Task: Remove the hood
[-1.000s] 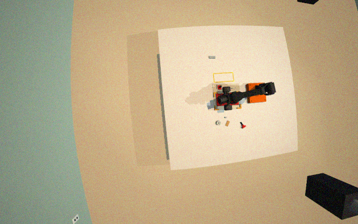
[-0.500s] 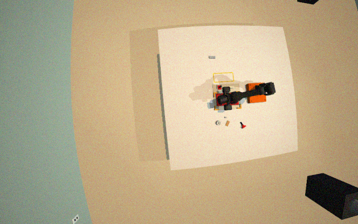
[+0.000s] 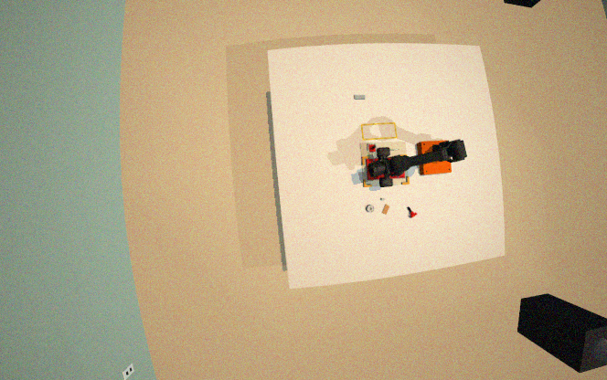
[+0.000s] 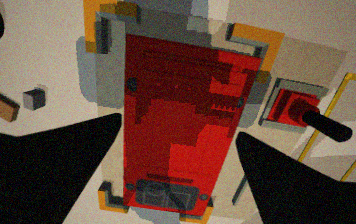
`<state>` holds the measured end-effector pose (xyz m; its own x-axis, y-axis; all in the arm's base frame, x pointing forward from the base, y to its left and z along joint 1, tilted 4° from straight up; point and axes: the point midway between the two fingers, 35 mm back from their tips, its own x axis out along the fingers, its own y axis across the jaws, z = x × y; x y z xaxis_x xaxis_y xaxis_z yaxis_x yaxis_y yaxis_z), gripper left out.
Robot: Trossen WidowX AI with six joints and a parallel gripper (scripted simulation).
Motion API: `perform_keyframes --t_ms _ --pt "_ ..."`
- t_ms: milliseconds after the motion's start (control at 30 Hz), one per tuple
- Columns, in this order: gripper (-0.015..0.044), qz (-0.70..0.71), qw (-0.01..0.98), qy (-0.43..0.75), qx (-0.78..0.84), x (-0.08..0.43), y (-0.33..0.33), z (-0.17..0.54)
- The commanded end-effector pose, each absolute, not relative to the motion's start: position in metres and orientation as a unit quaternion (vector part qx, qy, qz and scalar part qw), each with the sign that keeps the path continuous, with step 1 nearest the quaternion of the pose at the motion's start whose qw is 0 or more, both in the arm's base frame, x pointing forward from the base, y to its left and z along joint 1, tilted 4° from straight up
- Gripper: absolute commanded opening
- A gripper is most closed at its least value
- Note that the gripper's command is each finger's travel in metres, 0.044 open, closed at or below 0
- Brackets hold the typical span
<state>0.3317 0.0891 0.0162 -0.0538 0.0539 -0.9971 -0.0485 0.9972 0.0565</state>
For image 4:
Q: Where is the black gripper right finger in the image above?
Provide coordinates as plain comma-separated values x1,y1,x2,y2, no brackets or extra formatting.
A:
235,132,356,224

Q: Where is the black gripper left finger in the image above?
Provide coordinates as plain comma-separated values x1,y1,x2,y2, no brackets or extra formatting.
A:
0,113,122,224

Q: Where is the yellow rectangular outline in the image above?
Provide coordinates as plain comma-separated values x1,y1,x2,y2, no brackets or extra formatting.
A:
298,72,356,182

